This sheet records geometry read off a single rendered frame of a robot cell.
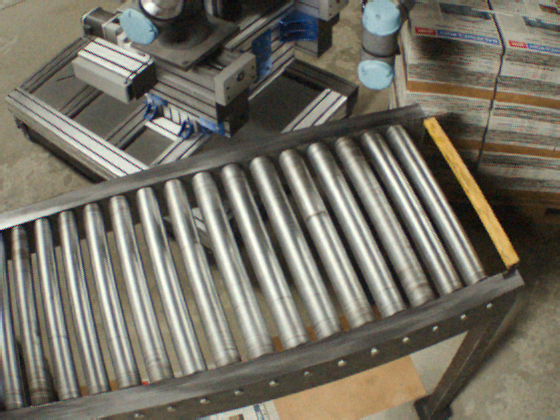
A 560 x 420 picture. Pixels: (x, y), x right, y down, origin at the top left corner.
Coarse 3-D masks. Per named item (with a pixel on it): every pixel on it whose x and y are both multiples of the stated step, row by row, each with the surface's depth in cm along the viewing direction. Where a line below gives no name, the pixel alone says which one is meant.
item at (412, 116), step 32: (320, 128) 145; (352, 128) 145; (384, 128) 147; (416, 128) 150; (192, 160) 140; (224, 160) 140; (96, 192) 135; (128, 192) 136; (160, 192) 139; (192, 192) 143; (224, 192) 146; (0, 224) 130; (32, 224) 132
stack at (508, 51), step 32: (416, 0) 176; (448, 0) 177; (480, 0) 178; (512, 0) 180; (544, 0) 182; (416, 32) 166; (448, 32) 166; (480, 32) 167; (512, 32) 168; (544, 32) 169; (416, 64) 174; (448, 64) 172; (480, 64) 170; (512, 64) 169; (544, 64) 166; (416, 96) 183; (448, 96) 182; (544, 96) 176; (448, 128) 193; (480, 128) 191; (512, 128) 188; (544, 128) 186; (480, 160) 203; (512, 160) 201; (544, 160) 199; (416, 192) 219
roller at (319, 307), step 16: (256, 160) 140; (256, 176) 139; (272, 176) 137; (272, 192) 135; (272, 208) 133; (288, 208) 133; (272, 224) 132; (288, 224) 130; (288, 240) 128; (304, 240) 128; (288, 256) 126; (304, 256) 125; (304, 272) 123; (304, 288) 121; (320, 288) 121; (304, 304) 121; (320, 304) 118; (320, 320) 117; (336, 320) 117; (320, 336) 116
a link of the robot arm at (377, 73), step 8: (360, 56) 130; (368, 56) 126; (392, 56) 125; (360, 64) 128; (368, 64) 125; (376, 64) 125; (384, 64) 125; (392, 64) 127; (360, 72) 127; (368, 72) 126; (376, 72) 125; (384, 72) 125; (392, 72) 126; (360, 80) 129; (368, 80) 128; (376, 80) 127; (384, 80) 127; (392, 80) 127; (376, 88) 129
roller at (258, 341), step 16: (208, 176) 138; (208, 192) 135; (208, 208) 132; (208, 224) 131; (224, 224) 130; (224, 240) 127; (224, 256) 125; (240, 256) 127; (224, 272) 124; (240, 272) 123; (240, 288) 121; (240, 304) 119; (256, 304) 120; (240, 320) 118; (256, 320) 117; (256, 336) 115; (256, 352) 113; (272, 352) 113
